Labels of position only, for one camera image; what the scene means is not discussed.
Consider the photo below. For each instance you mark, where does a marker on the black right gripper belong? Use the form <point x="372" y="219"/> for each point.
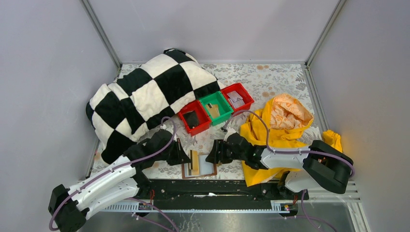
<point x="220" y="152"/>

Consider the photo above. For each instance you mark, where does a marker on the black white checkered blanket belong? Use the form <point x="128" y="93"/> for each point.
<point x="126" y="109"/>

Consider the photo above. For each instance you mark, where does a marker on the white cards in red bin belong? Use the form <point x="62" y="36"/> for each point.
<point x="235" y="99"/>

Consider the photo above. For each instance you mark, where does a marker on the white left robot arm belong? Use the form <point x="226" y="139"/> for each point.
<point x="71" y="207"/>

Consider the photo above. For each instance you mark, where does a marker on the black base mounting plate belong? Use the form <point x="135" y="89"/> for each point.
<point x="167" y="194"/>

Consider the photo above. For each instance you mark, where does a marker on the floral table mat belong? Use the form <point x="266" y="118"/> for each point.
<point x="259" y="83"/>

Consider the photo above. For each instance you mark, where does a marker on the green plastic bin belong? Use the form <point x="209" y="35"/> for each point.
<point x="224" y="107"/>

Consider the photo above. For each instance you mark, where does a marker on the right red plastic bin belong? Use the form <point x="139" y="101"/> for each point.
<point x="238" y="87"/>

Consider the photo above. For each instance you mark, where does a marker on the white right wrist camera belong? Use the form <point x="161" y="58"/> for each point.
<point x="229" y="132"/>

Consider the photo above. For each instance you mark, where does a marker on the gold cards in green bin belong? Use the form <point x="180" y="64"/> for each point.
<point x="213" y="110"/>

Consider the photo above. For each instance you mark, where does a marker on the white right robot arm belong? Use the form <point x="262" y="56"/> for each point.
<point x="317" y="165"/>

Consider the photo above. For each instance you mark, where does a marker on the black card in red bin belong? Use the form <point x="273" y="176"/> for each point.
<point x="192" y="120"/>

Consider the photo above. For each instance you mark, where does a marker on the yellow raincoat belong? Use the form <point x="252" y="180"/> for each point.
<point x="287" y="119"/>

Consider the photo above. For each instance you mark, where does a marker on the brown leather card holder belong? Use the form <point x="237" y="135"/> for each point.
<point x="199" y="166"/>

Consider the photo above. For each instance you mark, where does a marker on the left red plastic bin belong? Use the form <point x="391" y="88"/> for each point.
<point x="202" y="115"/>

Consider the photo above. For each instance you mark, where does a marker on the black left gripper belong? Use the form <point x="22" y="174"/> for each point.
<point x="176" y="151"/>

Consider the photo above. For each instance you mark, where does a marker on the red plastic bin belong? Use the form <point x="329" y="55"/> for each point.
<point x="238" y="87"/>
<point x="202" y="115"/>

